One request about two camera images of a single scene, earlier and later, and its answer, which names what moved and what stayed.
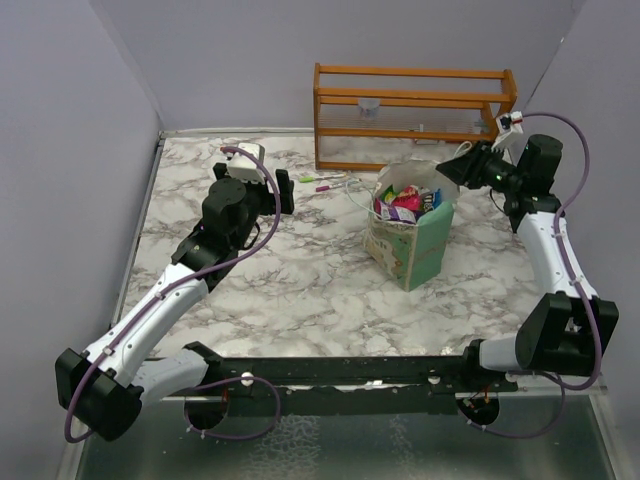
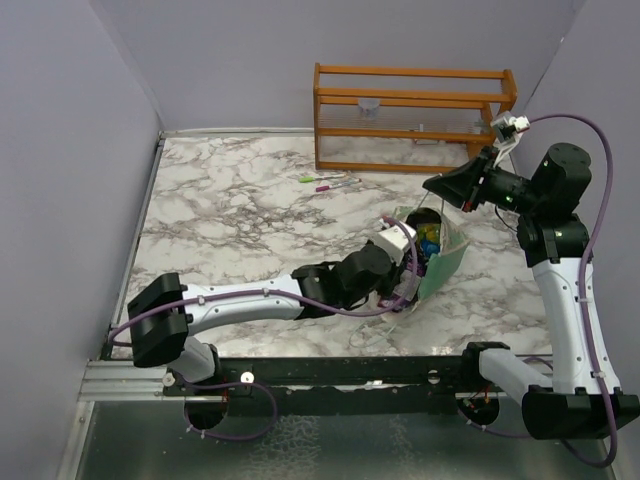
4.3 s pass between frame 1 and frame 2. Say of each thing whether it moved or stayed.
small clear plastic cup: stayed
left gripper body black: moved
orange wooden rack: stayed
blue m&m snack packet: moved
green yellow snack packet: moved
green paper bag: moved
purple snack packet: moved
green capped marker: stayed
